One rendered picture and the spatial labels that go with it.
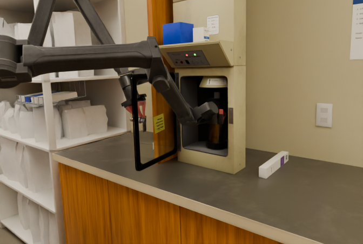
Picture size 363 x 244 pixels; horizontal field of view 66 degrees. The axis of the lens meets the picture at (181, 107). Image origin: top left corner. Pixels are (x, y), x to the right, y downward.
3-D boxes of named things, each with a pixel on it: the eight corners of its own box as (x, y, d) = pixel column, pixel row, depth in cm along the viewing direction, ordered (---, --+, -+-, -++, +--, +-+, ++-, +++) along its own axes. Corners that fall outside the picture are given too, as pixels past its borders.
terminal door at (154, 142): (177, 152, 141) (174, 72, 135) (136, 173, 115) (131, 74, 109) (176, 152, 141) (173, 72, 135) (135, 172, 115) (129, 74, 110)
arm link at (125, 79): (116, 79, 127) (118, 74, 121) (131, 74, 129) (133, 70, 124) (122, 93, 126) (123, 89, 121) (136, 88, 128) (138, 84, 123)
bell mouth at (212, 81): (212, 85, 147) (212, 74, 146) (243, 85, 136) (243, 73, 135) (191, 87, 133) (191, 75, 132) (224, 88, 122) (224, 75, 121)
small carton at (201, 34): (199, 43, 122) (198, 29, 121) (209, 42, 119) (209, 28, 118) (193, 42, 118) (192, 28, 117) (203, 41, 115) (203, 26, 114)
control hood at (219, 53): (174, 67, 137) (173, 46, 135) (234, 66, 117) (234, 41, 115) (158, 68, 128) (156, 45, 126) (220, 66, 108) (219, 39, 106)
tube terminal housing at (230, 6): (204, 148, 163) (202, 10, 152) (258, 158, 143) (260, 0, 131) (177, 161, 143) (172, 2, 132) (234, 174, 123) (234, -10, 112)
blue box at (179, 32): (177, 46, 133) (176, 26, 131) (194, 44, 127) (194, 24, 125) (162, 45, 125) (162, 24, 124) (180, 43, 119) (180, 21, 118)
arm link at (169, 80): (140, 54, 85) (147, 83, 80) (158, 47, 84) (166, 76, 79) (177, 109, 123) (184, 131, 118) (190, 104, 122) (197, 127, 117)
